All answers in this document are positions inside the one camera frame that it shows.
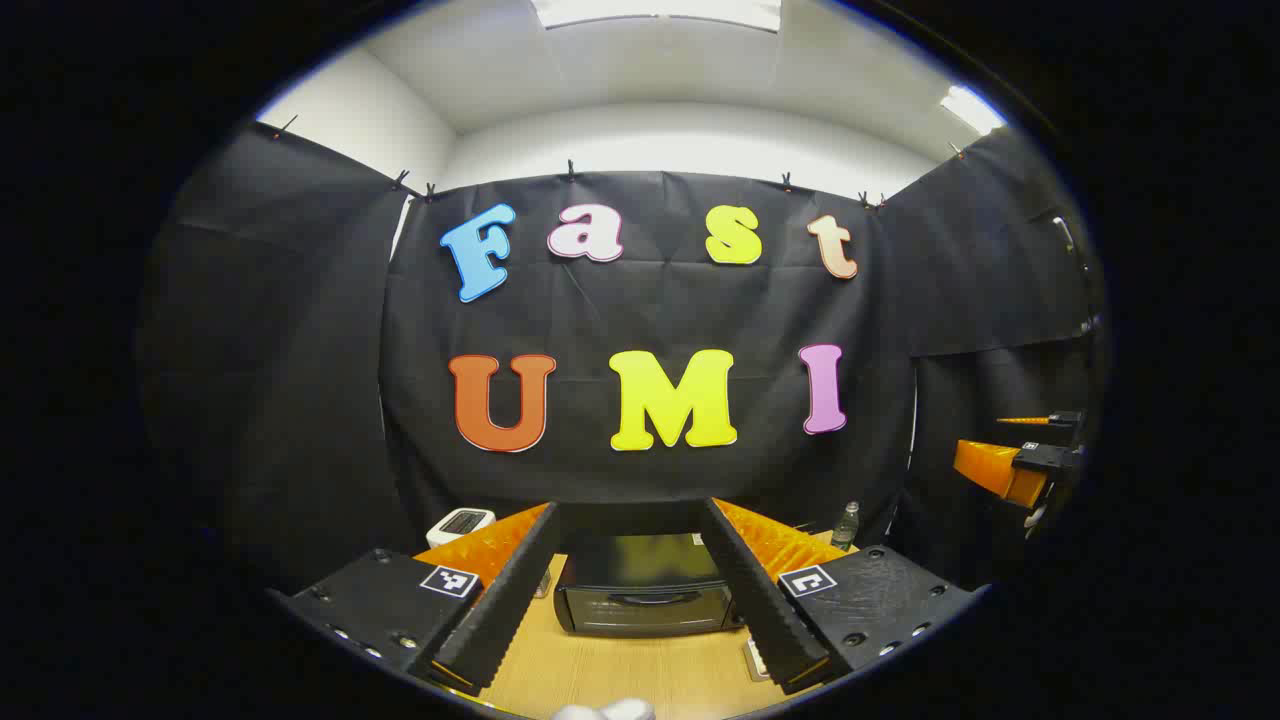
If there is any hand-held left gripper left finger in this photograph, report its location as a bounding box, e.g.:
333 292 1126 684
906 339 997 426
270 500 569 698

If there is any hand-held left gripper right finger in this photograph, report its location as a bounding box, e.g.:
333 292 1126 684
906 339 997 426
697 496 978 697

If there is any black electric oven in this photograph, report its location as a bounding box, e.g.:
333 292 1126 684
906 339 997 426
553 528 746 638

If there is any white toaster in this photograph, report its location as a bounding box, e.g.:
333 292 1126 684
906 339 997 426
426 507 496 549

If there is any black backdrop cloth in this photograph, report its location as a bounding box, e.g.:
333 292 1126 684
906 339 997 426
140 122 1106 591

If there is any ceiling light panel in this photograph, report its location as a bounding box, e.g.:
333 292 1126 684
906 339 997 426
940 85 1006 136

